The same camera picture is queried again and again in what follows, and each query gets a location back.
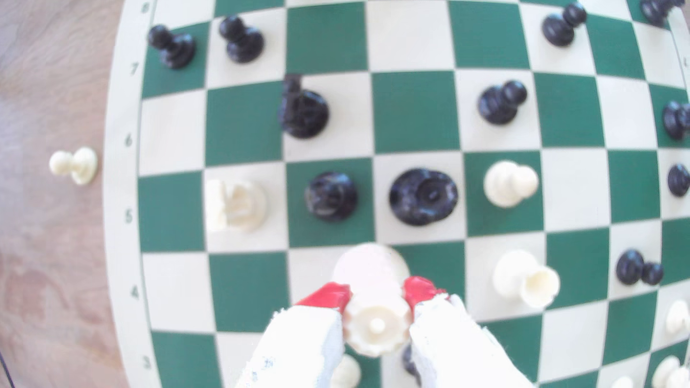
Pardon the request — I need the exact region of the black chess knight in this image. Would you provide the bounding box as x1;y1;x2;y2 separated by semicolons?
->
277;74;330;140
662;101;690;142

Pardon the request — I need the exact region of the black power cable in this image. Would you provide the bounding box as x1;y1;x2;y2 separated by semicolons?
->
0;350;16;388

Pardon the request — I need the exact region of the white chess rook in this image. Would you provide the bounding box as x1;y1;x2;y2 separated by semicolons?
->
492;249;561;310

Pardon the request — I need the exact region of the black chess pawn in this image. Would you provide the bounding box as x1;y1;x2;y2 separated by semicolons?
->
667;164;690;198
147;24;197;70
541;3;588;47
477;80;528;126
218;15;265;64
616;249;665;286

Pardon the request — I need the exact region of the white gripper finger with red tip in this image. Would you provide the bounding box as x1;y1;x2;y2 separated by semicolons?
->
234;282;353;388
404;276;535;388

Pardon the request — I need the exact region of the black chess rook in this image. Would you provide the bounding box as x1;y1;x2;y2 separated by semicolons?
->
640;0;685;27

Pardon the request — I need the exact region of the white chess queen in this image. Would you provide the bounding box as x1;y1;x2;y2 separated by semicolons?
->
331;242;414;359

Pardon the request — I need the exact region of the green white chess mat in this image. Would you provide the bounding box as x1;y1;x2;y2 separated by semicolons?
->
102;0;690;388

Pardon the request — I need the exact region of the black chess bishop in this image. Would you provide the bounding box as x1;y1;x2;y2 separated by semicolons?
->
304;172;359;222

